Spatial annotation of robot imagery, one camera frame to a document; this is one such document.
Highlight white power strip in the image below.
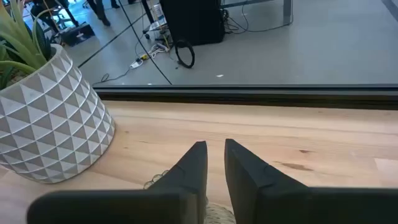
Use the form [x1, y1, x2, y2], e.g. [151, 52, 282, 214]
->
[129, 58, 144, 70]

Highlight black case on floor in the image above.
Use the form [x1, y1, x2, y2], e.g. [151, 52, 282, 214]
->
[60, 21, 96, 47]

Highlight green spiky plant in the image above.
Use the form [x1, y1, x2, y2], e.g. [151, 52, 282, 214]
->
[0, 0, 58, 91]

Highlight tangled black floor cables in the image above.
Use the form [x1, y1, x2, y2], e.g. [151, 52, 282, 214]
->
[221, 7, 293, 34]

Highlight large black box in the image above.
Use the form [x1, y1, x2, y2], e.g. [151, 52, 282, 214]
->
[159, 0, 226, 47]

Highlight person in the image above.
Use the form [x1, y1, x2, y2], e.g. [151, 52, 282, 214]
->
[86, 0, 121, 27]

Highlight long thin black cable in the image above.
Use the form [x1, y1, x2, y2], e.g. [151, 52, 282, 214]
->
[118, 0, 173, 85]

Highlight black coiled cable loop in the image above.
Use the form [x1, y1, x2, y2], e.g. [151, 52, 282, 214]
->
[174, 39, 196, 69]

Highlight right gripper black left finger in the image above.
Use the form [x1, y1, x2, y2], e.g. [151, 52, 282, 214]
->
[26, 140, 208, 224]

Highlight black office chair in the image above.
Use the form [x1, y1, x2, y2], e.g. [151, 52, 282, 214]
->
[29, 0, 79, 41]

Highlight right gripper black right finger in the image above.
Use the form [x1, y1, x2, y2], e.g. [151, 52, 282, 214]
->
[224, 138, 398, 224]

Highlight white grey triangle-pattern plant pot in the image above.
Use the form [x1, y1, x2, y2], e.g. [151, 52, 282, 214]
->
[0, 43, 116, 184]

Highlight grey table frame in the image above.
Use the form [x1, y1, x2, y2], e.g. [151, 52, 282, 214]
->
[219, 0, 294, 26]

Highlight black table edge rail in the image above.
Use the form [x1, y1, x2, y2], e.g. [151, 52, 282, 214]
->
[93, 83, 398, 111]

